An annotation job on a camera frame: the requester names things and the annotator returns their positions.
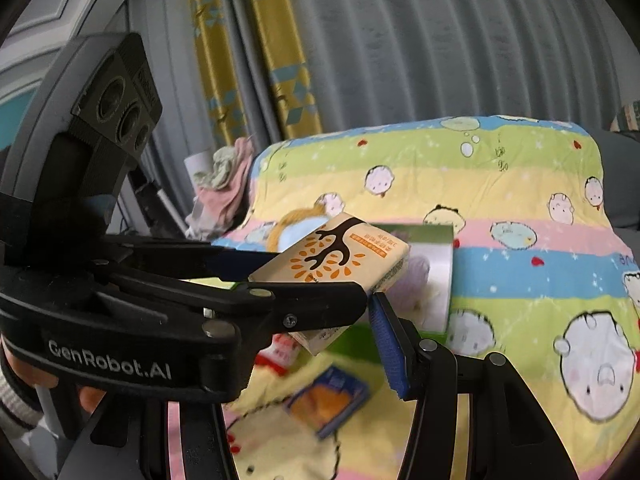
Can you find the grey drape curtain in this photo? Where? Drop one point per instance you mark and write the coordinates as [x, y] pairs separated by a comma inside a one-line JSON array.
[[175, 110]]

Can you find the grey sofa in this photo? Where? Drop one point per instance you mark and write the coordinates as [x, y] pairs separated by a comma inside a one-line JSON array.
[[622, 180]]

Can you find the yellow patterned curtain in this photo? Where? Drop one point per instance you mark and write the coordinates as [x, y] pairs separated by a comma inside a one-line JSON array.
[[285, 60], [215, 60]]

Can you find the striped cartoon printed blanket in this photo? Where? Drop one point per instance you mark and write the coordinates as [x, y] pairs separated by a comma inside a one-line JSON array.
[[500, 220]]

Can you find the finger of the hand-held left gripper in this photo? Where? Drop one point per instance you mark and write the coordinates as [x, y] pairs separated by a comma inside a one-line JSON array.
[[200, 260], [300, 305]]

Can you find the blue and orange packet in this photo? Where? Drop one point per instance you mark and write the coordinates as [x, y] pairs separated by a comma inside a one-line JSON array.
[[327, 400]]

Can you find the black folding frame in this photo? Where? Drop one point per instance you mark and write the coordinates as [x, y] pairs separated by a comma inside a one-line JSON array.
[[160, 205]]

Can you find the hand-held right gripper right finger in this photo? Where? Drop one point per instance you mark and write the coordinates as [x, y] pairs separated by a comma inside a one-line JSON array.
[[387, 347]]

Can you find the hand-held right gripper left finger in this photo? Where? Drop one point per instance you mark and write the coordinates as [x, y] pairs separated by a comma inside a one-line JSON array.
[[205, 440]]

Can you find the beige tree-print tissue pack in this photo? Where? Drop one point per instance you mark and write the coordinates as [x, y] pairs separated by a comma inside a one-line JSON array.
[[340, 255]]

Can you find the person's left forearm striped sleeve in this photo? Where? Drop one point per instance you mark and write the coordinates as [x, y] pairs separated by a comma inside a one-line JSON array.
[[20, 402]]

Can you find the person's left hand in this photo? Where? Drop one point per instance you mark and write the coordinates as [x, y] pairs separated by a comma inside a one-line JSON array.
[[92, 395]]

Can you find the pile of pink clothes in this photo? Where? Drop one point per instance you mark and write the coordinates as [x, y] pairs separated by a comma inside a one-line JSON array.
[[225, 185]]

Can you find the red and white packet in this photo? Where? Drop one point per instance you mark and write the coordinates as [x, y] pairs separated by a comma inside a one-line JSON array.
[[280, 355]]

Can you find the white cylinder bin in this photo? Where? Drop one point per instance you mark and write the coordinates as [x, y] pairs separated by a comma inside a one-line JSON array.
[[197, 165]]

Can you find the green and white storage box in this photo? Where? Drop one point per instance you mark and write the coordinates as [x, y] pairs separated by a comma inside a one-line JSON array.
[[440, 265]]

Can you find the grey pleated sheer curtain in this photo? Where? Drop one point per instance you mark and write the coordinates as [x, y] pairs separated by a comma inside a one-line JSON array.
[[450, 40]]

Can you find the purple fluffy towel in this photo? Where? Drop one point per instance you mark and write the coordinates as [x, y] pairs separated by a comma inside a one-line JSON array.
[[416, 280]]

